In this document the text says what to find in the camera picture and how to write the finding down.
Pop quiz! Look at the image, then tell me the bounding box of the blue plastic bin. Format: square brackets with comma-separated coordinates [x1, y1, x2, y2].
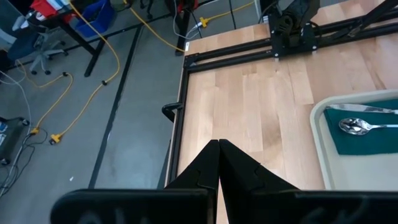
[75, 0, 115, 39]

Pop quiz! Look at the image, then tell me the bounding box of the green cloth napkin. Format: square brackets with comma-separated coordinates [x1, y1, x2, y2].
[323, 98, 398, 156]

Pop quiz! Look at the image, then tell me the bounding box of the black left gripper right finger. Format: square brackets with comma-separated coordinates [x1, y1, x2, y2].
[218, 139, 398, 224]

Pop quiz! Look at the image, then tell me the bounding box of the red box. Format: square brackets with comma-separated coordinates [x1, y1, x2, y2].
[29, 0, 58, 19]

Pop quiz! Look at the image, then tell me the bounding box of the yellow extension cable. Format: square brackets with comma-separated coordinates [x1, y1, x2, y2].
[29, 0, 218, 78]

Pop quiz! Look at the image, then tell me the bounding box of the yellow extension cord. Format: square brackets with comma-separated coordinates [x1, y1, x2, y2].
[123, 0, 187, 53]
[198, 1, 256, 29]
[14, 58, 75, 136]
[49, 1, 121, 146]

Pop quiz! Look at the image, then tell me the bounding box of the spoon with orange handle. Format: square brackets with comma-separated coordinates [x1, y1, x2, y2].
[338, 117, 398, 136]

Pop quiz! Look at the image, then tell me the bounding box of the black wheeled cart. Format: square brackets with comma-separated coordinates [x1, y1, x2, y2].
[0, 116, 31, 166]

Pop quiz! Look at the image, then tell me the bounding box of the white floor cable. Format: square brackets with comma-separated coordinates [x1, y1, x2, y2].
[0, 68, 33, 127]

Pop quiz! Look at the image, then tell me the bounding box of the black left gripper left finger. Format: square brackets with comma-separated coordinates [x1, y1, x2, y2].
[50, 139, 220, 224]

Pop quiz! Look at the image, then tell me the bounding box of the grey office chair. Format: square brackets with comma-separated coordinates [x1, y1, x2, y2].
[6, 30, 70, 76]

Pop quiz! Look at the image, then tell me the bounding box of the knife with orange handle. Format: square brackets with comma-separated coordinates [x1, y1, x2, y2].
[325, 103, 398, 116]

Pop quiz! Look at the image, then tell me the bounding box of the beige plastic tray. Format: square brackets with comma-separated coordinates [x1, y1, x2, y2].
[310, 89, 398, 191]

